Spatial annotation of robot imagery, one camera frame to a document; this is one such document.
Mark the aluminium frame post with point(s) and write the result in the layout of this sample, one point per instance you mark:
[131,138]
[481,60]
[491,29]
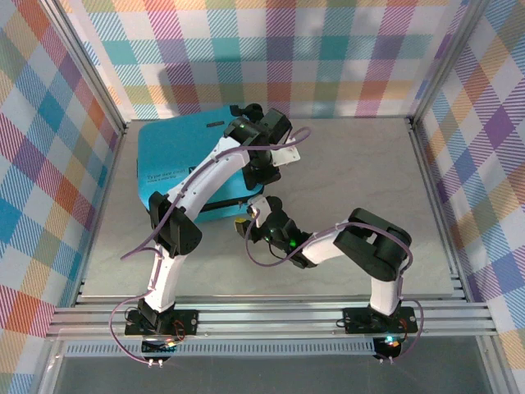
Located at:
[104,98]
[448,61]

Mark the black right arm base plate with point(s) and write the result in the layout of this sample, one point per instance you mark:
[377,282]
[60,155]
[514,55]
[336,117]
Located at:
[357,320]

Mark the black controller board with LEDs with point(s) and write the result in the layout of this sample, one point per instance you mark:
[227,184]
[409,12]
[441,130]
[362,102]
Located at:
[389,349]
[158,348]

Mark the aluminium mounting rail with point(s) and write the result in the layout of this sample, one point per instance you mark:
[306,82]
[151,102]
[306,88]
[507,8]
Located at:
[266,320]

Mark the blue hard-shell suitcase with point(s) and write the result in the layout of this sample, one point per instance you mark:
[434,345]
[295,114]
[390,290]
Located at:
[172,147]

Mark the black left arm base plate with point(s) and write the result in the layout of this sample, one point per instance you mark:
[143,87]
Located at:
[188,322]

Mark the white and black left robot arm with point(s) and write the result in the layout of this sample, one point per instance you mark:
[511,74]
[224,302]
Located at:
[205,180]

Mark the aluminium side rail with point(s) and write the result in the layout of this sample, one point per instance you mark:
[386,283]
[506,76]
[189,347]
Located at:
[97,223]
[424,164]

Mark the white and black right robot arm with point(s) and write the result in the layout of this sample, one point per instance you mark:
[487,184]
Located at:
[324,248]

